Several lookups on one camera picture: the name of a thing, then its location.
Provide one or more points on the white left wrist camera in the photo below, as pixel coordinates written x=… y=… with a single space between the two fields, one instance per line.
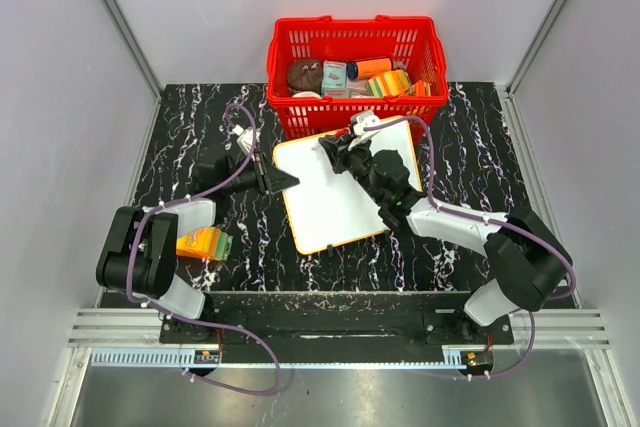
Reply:
x=245 y=138

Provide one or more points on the yellow orange snack box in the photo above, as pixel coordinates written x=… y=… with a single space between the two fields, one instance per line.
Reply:
x=389 y=84

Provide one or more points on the orange green snack box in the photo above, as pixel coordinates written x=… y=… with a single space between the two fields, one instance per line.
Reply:
x=208 y=243

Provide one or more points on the red whiteboard marker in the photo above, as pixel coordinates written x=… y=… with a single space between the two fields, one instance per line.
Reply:
x=345 y=134

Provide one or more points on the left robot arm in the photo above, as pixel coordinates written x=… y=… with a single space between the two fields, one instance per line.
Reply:
x=140 y=256

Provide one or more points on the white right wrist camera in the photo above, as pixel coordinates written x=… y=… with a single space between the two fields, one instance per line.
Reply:
x=363 y=127

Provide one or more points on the red plastic basket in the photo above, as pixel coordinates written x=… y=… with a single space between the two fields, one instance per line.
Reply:
x=411 y=42

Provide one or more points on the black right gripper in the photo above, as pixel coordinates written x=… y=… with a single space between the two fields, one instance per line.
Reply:
x=339 y=154

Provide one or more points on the blue capped yellow bottle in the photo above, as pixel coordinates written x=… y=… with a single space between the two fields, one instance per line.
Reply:
x=365 y=69

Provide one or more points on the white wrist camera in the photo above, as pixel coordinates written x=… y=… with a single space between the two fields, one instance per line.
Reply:
x=363 y=127
x=245 y=138

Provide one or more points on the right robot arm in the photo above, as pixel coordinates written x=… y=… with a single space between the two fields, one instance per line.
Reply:
x=527 y=262

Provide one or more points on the yellow framed whiteboard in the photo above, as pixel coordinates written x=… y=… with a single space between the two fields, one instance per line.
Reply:
x=324 y=209

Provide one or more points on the teal small box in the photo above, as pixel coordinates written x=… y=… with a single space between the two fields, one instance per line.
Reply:
x=334 y=75

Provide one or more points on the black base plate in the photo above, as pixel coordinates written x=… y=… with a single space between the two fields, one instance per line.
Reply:
x=432 y=317

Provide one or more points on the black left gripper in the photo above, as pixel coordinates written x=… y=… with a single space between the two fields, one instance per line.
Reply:
x=271 y=179

